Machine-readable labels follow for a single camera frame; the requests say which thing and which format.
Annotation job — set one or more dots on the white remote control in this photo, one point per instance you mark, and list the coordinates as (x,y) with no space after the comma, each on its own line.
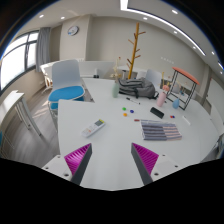
(93,128)

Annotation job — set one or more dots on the grey curtain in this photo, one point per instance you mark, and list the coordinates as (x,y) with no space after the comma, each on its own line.
(42,50)

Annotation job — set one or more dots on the white chair blue seat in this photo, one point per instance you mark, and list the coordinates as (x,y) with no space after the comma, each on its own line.
(66,92)

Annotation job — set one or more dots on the small red bar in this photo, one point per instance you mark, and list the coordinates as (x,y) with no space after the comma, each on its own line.
(137,120)

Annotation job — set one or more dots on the recessed ceiling lights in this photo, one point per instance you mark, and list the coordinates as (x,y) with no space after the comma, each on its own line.
(174,11)

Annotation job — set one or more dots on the blue round magnet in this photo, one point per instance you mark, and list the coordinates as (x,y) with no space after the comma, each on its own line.
(131,111)

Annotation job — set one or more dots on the black marker pen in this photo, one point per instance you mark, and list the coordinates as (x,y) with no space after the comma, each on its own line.
(132,100)

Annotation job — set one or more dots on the blue vase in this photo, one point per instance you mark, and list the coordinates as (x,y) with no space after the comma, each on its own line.
(176,104)

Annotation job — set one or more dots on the white side table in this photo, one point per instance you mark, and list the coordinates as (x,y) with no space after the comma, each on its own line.
(13,100)

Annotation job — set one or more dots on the large window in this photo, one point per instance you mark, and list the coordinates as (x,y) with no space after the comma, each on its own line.
(13,63)

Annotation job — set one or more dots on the orange round magnet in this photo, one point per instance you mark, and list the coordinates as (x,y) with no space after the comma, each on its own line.
(125,114)

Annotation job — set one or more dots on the white plastic chair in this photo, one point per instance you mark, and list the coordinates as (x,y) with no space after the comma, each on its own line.
(153,77)

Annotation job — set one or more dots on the grey backpack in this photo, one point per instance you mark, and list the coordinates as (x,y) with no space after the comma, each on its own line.
(136,87)

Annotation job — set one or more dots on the black frame stand orange top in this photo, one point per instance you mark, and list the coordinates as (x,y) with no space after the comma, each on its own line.
(185,74)

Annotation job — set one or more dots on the wooden coat rack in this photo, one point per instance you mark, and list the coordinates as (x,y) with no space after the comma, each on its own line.
(134,50)

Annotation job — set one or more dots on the grey striped towel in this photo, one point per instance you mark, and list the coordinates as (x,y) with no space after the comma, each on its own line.
(160,130)

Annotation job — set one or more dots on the ceiling light strip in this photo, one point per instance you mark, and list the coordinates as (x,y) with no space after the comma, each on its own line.
(160,20)

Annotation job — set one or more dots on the green round magnet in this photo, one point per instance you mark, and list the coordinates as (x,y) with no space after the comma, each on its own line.
(124,108)

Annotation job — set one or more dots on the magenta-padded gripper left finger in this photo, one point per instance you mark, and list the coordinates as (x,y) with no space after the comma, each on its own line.
(78,159)

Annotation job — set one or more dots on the white flat bar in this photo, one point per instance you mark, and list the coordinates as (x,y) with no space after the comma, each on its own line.
(186,120)

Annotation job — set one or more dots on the black rectangular case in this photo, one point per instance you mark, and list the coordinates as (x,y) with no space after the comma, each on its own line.
(156,112)

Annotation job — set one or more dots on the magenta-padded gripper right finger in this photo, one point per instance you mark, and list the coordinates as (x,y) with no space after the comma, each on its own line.
(145,159)

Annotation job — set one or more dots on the green vase with dried stems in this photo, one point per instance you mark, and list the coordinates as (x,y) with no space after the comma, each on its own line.
(115,90)

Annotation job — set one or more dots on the pink vase with flowers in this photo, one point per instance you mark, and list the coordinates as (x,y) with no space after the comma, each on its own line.
(161,99)

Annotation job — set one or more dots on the round wall clock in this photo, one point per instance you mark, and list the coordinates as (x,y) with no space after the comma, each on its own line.
(73,30)

